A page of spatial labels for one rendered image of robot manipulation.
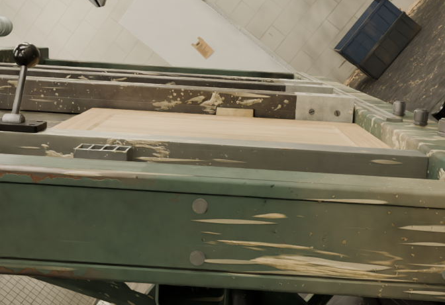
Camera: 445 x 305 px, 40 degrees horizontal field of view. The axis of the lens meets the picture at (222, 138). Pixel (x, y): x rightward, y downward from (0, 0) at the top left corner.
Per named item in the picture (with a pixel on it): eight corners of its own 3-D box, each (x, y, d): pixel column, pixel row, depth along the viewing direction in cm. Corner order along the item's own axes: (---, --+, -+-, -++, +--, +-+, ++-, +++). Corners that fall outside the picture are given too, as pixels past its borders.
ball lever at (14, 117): (22, 124, 82) (38, 38, 87) (-6, 123, 83) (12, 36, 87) (30, 134, 86) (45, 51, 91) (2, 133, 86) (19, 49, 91)
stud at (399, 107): (406, 117, 119) (408, 102, 119) (393, 116, 119) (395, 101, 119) (402, 116, 122) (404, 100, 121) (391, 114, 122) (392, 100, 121)
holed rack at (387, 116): (402, 122, 111) (402, 118, 111) (386, 120, 111) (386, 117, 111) (302, 73, 274) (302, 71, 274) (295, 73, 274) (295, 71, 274)
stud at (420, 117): (429, 127, 105) (431, 110, 105) (414, 126, 105) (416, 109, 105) (424, 125, 108) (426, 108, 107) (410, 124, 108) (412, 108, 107)
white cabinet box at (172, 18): (351, 122, 511) (159, -35, 494) (306, 173, 524) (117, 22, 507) (344, 109, 570) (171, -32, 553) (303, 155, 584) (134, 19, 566)
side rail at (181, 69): (292, 98, 268) (294, 73, 266) (43, 84, 269) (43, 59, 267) (290, 96, 276) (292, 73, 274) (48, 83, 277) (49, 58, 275)
